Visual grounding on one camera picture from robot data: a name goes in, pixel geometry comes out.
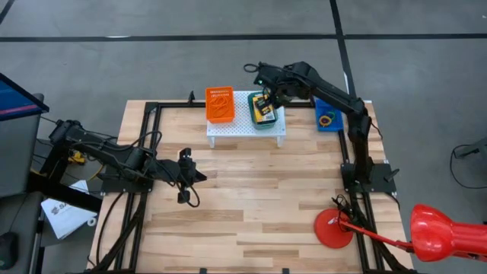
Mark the white printed booklet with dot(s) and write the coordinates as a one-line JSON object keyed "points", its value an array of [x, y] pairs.
{"points": [[64, 217]]}

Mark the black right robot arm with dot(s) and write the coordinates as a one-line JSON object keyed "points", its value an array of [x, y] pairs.
{"points": [[335, 95]]}

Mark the monitor with blue screen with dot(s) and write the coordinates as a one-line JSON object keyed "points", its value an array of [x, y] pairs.
{"points": [[15, 99]]}

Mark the black side desk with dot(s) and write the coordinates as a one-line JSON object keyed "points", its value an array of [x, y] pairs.
{"points": [[57, 190]]}

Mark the red desk lamp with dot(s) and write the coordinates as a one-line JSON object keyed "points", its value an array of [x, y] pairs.
{"points": [[437, 232]]}

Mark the grey computer box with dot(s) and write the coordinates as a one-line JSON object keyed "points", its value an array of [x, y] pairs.
{"points": [[19, 152]]}

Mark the teal plastic bin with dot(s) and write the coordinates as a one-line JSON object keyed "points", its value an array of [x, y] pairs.
{"points": [[262, 126]]}

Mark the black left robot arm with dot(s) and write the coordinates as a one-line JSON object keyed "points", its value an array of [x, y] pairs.
{"points": [[114, 156]]}

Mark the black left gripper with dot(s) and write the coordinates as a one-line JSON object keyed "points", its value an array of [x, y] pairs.
{"points": [[186, 173]]}

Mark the small white paper sheet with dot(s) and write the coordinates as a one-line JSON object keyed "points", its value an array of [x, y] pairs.
{"points": [[80, 187]]}

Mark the purple coil wristband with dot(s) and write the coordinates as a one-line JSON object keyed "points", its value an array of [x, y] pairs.
{"points": [[325, 121]]}

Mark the orange plastic basket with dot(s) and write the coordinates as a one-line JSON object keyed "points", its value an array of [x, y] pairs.
{"points": [[209, 91]]}

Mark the black computer mouse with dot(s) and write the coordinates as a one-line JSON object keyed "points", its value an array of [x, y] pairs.
{"points": [[7, 249]]}

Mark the orange coil wristband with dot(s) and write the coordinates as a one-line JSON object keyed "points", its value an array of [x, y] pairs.
{"points": [[320, 122]]}

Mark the white perforated metal shelf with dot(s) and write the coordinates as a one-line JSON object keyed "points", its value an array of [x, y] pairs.
{"points": [[243, 129]]}

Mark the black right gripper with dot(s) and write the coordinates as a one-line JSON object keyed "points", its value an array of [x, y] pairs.
{"points": [[279, 95]]}

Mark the green coil wristband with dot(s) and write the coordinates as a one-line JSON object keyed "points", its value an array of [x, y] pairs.
{"points": [[334, 114]]}

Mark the black aluminium table frame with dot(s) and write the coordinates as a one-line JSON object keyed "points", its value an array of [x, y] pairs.
{"points": [[198, 104]]}

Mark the blue plastic basket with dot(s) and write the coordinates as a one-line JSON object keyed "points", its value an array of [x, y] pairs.
{"points": [[338, 127]]}

